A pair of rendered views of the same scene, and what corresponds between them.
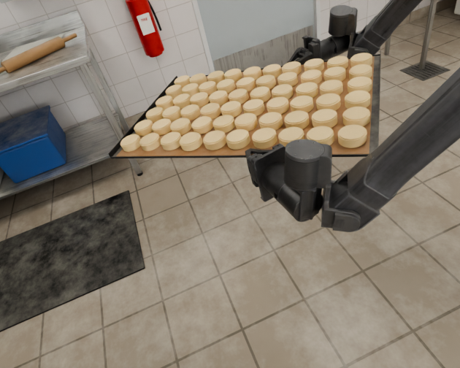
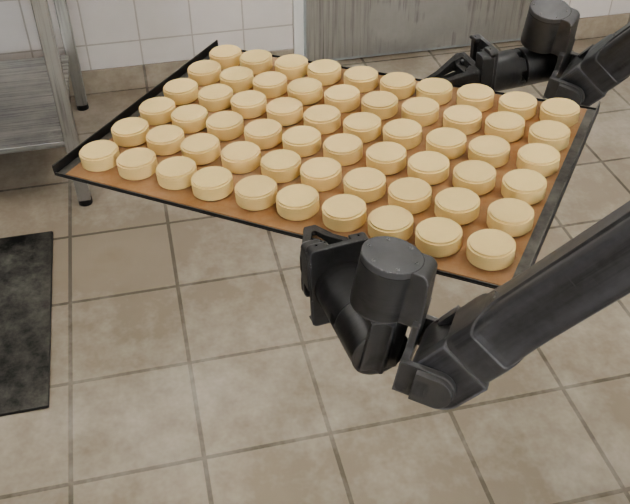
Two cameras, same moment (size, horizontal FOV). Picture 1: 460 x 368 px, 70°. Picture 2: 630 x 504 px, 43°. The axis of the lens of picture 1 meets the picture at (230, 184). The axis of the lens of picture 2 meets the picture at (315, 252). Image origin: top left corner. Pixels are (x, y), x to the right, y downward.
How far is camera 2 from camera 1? 0.22 m
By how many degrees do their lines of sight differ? 3
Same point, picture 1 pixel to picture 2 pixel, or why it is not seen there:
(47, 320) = not seen: outside the picture
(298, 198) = (365, 333)
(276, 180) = (339, 294)
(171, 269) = (104, 422)
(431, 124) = (579, 269)
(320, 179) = (405, 311)
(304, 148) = (392, 254)
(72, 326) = not seen: outside the picture
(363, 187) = (469, 339)
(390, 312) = not seen: outside the picture
